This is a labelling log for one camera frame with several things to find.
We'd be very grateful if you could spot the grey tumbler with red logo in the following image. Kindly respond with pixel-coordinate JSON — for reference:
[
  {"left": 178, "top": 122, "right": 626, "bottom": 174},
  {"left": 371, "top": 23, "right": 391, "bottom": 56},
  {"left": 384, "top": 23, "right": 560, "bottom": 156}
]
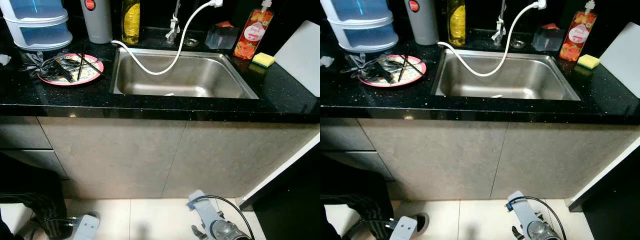
[
  {"left": 404, "top": 0, "right": 441, "bottom": 47},
  {"left": 80, "top": 0, "right": 114, "bottom": 45}
]

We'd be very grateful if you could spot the yellow oil bottle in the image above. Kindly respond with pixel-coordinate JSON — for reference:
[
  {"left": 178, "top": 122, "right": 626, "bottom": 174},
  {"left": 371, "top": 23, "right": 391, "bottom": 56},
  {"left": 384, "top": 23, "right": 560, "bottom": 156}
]
[
  {"left": 446, "top": 0, "right": 467, "bottom": 47},
  {"left": 121, "top": 0, "right": 141, "bottom": 45}
]

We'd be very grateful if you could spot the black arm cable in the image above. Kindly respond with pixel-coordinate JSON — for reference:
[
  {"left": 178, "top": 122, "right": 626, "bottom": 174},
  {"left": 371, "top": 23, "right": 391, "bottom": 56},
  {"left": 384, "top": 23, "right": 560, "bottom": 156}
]
[
  {"left": 192, "top": 195, "right": 256, "bottom": 240},
  {"left": 510, "top": 196, "right": 568, "bottom": 240},
  {"left": 29, "top": 217, "right": 76, "bottom": 240},
  {"left": 342, "top": 219, "right": 396, "bottom": 240}
]

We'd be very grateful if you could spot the light grey right wrist camera mount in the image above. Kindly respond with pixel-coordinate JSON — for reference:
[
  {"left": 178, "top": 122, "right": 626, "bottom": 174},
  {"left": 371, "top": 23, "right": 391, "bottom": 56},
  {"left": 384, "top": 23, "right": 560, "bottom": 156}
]
[
  {"left": 187, "top": 190, "right": 223, "bottom": 236},
  {"left": 506, "top": 191, "right": 543, "bottom": 236}
]

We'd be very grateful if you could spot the white blue stacked container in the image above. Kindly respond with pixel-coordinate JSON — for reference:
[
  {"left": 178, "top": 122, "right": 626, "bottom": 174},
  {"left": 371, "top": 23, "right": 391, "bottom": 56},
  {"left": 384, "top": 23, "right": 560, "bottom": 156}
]
[
  {"left": 320, "top": 0, "right": 399, "bottom": 53},
  {"left": 0, "top": 0, "right": 73, "bottom": 52}
]

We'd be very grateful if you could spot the black panel with white edge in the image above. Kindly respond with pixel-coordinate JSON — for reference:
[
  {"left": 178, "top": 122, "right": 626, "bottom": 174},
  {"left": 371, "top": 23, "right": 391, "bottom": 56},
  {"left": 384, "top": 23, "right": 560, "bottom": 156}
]
[
  {"left": 567, "top": 145, "right": 640, "bottom": 240},
  {"left": 239, "top": 134, "right": 321, "bottom": 240}
]

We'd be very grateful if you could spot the metal faucet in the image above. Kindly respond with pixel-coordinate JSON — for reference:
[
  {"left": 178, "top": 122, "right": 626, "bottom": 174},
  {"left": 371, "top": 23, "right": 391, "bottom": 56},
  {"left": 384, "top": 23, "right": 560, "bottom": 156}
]
[
  {"left": 165, "top": 0, "right": 182, "bottom": 45},
  {"left": 491, "top": 0, "right": 508, "bottom": 45}
]

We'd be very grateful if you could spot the clear plastic container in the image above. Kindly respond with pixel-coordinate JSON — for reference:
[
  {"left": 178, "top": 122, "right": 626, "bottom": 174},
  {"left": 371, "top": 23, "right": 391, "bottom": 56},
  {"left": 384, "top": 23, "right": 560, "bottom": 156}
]
[
  {"left": 531, "top": 22, "right": 566, "bottom": 52},
  {"left": 205, "top": 21, "right": 241, "bottom": 50}
]

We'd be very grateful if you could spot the stainless steel sink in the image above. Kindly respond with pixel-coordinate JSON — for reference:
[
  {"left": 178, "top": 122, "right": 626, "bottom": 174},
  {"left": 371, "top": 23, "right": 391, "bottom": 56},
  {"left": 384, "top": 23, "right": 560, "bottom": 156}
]
[
  {"left": 109, "top": 47, "right": 260, "bottom": 100},
  {"left": 431, "top": 49, "right": 582, "bottom": 102}
]

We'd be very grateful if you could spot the white flexible hose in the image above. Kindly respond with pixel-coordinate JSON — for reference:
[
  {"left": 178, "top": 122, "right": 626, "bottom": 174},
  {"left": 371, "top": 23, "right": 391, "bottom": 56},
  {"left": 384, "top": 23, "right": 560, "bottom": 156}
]
[
  {"left": 437, "top": 0, "right": 547, "bottom": 78},
  {"left": 111, "top": 0, "right": 223, "bottom": 76}
]

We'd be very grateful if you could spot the pink rimmed floral plate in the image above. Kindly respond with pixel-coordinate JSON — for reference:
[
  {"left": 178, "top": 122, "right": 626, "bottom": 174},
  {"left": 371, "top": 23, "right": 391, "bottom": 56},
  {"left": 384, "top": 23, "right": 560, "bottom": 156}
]
[
  {"left": 358, "top": 54, "right": 427, "bottom": 88},
  {"left": 37, "top": 52, "right": 105, "bottom": 87}
]

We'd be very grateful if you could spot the yellow green sponge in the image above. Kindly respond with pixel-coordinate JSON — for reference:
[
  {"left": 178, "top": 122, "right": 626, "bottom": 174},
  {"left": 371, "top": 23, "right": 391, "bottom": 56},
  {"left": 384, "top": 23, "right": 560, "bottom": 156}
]
[
  {"left": 251, "top": 52, "right": 276, "bottom": 68},
  {"left": 576, "top": 53, "right": 601, "bottom": 70}
]

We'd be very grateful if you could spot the person in dark clothes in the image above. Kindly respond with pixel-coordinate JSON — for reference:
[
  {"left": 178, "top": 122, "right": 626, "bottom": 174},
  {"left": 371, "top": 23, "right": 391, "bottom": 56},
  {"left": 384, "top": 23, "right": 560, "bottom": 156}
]
[
  {"left": 0, "top": 152, "right": 68, "bottom": 240},
  {"left": 320, "top": 155, "right": 396, "bottom": 240}
]

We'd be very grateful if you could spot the white board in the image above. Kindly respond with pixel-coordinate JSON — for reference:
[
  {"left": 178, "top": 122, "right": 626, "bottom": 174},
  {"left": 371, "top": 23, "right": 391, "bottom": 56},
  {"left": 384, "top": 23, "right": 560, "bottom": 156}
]
[
  {"left": 599, "top": 21, "right": 640, "bottom": 98},
  {"left": 274, "top": 20, "right": 321, "bottom": 97}
]

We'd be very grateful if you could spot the grey cabinet door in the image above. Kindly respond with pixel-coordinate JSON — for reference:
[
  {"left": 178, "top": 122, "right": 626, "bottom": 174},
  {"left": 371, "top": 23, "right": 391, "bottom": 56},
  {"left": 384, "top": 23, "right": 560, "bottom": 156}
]
[
  {"left": 490, "top": 122, "right": 640, "bottom": 201},
  {"left": 37, "top": 117, "right": 187, "bottom": 200},
  {"left": 162, "top": 120, "right": 321, "bottom": 200},
  {"left": 357, "top": 119, "right": 508, "bottom": 201}
]

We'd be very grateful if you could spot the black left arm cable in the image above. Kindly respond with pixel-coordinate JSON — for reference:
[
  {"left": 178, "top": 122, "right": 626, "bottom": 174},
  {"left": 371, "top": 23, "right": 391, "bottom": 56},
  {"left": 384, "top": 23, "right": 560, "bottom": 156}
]
[
  {"left": 29, "top": 217, "right": 76, "bottom": 240},
  {"left": 342, "top": 219, "right": 396, "bottom": 240}
]

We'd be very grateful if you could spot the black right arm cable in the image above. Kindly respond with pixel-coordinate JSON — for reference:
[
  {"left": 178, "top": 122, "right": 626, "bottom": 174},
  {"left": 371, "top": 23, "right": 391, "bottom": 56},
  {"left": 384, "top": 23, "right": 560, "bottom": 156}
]
[
  {"left": 192, "top": 195, "right": 256, "bottom": 240},
  {"left": 510, "top": 196, "right": 568, "bottom": 240}
]

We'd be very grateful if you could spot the red peach soap pouch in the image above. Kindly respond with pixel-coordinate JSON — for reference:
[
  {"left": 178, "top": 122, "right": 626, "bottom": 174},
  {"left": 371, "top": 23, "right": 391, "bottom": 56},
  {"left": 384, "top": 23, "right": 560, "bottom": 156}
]
[
  {"left": 559, "top": 0, "right": 598, "bottom": 63},
  {"left": 234, "top": 0, "right": 275, "bottom": 61}
]

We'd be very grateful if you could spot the black spatula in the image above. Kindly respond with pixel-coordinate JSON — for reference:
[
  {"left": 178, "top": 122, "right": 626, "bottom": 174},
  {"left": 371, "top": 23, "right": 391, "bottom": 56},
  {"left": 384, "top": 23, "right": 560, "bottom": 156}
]
[
  {"left": 372, "top": 62, "right": 396, "bottom": 85},
  {"left": 52, "top": 60, "right": 77, "bottom": 84}
]

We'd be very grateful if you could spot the grey cabinet drawer front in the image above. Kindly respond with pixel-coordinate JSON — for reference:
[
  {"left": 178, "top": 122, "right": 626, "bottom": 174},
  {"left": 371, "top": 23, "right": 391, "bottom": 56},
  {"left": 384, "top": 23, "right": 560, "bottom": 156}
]
[
  {"left": 320, "top": 150, "right": 396, "bottom": 182},
  {"left": 0, "top": 116, "right": 52, "bottom": 150},
  {"left": 320, "top": 117, "right": 373, "bottom": 151},
  {"left": 0, "top": 149, "right": 68, "bottom": 180}
]

